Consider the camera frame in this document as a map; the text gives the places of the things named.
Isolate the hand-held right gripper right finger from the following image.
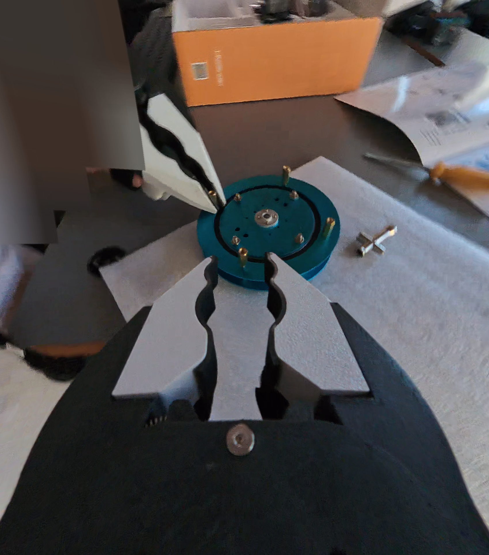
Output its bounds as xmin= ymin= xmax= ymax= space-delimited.
xmin=257 ymin=253 xmax=371 ymax=420

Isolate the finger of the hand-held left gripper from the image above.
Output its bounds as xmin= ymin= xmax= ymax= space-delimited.
xmin=146 ymin=92 xmax=228 ymax=205
xmin=139 ymin=125 xmax=219 ymax=214

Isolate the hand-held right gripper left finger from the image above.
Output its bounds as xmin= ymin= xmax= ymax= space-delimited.
xmin=112 ymin=256 xmax=220 ymax=421

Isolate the blue round base plate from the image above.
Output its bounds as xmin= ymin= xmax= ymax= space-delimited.
xmin=197 ymin=175 xmax=341 ymax=291

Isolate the metal socket wrench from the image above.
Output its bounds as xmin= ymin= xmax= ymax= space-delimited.
xmin=356 ymin=225 xmax=398 ymax=257

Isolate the round black desk button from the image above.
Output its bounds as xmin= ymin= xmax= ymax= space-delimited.
xmin=87 ymin=246 xmax=127 ymax=278

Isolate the white foam sheet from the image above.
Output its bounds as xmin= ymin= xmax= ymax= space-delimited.
xmin=98 ymin=156 xmax=489 ymax=555

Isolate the orange cardboard box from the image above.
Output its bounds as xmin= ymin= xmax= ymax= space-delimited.
xmin=171 ymin=0 xmax=386 ymax=108

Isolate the printed instruction manual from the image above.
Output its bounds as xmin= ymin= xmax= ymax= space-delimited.
xmin=335 ymin=56 xmax=489 ymax=243

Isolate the black blue product box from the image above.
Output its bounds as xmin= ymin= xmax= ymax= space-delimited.
xmin=385 ymin=4 xmax=470 ymax=46

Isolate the yellow handled screwdriver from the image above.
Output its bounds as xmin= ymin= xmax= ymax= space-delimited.
xmin=363 ymin=153 xmax=489 ymax=193

